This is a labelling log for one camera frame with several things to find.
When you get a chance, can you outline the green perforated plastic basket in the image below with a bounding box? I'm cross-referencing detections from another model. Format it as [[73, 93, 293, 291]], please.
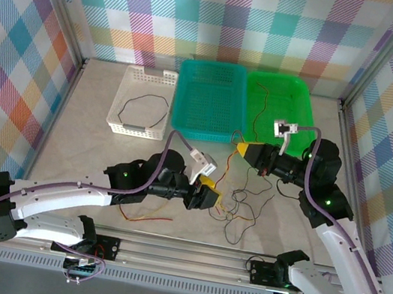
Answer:
[[235, 68, 327, 157]]

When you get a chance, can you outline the teal perforated plastic basket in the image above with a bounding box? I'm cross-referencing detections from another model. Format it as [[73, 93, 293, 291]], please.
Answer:
[[166, 55, 259, 149]]

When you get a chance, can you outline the grey slotted cable duct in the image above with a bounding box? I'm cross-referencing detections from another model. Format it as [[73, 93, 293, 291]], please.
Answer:
[[0, 247, 264, 294]]

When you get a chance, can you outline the arm lilac cable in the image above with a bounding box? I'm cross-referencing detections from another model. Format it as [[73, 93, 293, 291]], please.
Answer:
[[0, 99, 200, 294], [267, 123, 393, 294]]

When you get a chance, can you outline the white perforated plastic basket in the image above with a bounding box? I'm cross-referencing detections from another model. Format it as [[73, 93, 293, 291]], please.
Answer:
[[103, 61, 180, 144]]

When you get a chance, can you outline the left arm lilac cable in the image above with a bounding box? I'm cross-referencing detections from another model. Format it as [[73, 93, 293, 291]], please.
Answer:
[[0, 99, 200, 294]]

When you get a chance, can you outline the right arm lilac cable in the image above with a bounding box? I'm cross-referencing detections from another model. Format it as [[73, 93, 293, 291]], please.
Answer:
[[267, 123, 393, 294]]

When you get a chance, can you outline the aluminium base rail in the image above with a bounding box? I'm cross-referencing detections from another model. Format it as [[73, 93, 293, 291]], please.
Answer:
[[0, 207, 392, 294]]

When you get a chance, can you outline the aluminium upright post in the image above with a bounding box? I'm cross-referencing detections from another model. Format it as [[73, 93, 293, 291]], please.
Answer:
[[14, 0, 98, 67], [340, 0, 393, 118]]

